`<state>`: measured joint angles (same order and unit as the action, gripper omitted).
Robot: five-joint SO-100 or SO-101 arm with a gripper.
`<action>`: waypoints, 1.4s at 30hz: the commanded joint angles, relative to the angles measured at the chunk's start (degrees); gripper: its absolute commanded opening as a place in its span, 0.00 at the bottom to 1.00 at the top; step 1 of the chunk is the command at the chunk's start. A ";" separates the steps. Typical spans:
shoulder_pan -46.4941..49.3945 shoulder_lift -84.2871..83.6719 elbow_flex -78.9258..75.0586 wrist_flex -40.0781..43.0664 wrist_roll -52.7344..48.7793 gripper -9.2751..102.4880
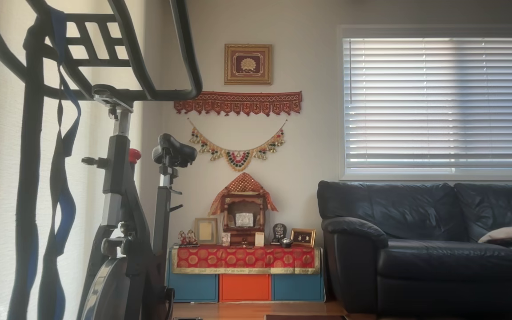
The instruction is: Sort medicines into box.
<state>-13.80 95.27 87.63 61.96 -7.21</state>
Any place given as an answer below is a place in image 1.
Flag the small gold picture frame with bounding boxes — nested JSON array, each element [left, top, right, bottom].
[[290, 228, 316, 248]]

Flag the red embroidered wall hanging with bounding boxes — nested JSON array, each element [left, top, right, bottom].
[[174, 91, 303, 117]]

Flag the gold framed wall picture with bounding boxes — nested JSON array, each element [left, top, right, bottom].
[[224, 43, 273, 86]]

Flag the white window blind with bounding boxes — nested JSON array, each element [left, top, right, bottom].
[[340, 26, 512, 180]]

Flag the pale picture frame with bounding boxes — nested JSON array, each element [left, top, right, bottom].
[[194, 217, 219, 245]]

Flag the wooden shrine with canopy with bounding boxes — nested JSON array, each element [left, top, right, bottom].
[[208, 172, 279, 247]]

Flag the blue black strap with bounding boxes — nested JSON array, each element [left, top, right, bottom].
[[7, 18, 45, 320], [38, 7, 82, 320]]

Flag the black leather sofa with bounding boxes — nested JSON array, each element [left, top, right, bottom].
[[317, 180, 512, 318]]

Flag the dark idol plaque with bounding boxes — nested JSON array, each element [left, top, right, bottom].
[[271, 223, 288, 245]]

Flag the beaded garland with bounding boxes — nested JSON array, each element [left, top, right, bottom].
[[187, 118, 288, 172]]

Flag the small figurines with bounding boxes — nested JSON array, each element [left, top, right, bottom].
[[177, 230, 200, 247]]

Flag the blue and orange cabinet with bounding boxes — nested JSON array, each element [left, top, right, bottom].
[[166, 248, 325, 304]]

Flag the black exercise bike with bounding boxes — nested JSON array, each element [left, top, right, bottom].
[[0, 0, 203, 320]]

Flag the red gold patterned cloth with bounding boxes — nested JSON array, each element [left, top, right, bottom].
[[171, 246, 321, 274]]

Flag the sheer white curtain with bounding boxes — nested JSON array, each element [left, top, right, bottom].
[[0, 0, 145, 320]]

